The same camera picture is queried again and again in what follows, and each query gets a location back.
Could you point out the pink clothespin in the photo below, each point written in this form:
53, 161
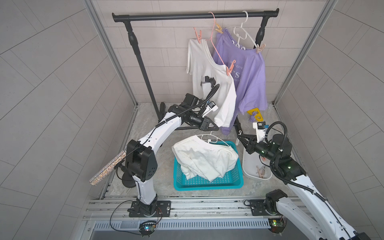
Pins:
230, 68
198, 35
260, 48

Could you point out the teal plastic laundry basket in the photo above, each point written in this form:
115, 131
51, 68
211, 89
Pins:
232, 179

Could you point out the left circuit board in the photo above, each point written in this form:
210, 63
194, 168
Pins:
147, 228

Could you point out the black round base stand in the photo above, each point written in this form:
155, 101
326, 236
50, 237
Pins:
128, 181

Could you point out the white plastic clothespin tray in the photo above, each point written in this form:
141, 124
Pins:
256, 167

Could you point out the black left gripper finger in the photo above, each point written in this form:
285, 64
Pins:
209, 123
202, 128

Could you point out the black metal clothes rack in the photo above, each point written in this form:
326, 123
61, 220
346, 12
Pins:
127, 19

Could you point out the beige clothespin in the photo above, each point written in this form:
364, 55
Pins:
218, 28

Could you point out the white garment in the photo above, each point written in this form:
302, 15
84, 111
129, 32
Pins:
206, 72
208, 161

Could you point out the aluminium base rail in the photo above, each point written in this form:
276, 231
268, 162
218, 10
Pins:
185, 214

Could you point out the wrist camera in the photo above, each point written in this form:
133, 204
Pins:
211, 107
261, 129

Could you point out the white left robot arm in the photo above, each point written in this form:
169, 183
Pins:
140, 164

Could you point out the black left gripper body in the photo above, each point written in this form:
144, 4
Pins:
195, 120

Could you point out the circuit board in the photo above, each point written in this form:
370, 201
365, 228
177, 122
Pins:
147, 228
277, 225

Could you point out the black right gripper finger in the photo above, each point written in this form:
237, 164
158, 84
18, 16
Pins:
249, 146
248, 138

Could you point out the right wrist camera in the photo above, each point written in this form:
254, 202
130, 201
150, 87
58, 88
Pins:
261, 129

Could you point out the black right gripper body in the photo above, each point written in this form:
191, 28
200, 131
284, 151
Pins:
262, 149

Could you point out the purple t-shirt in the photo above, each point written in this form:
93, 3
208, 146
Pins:
249, 75

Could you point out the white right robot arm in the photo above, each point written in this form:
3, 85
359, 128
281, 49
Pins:
324, 223

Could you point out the yellow plastic triangle toy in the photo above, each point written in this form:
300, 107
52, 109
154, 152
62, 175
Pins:
256, 112

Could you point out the right circuit board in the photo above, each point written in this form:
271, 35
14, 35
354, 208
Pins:
277, 225

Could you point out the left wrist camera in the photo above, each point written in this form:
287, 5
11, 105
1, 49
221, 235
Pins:
211, 107

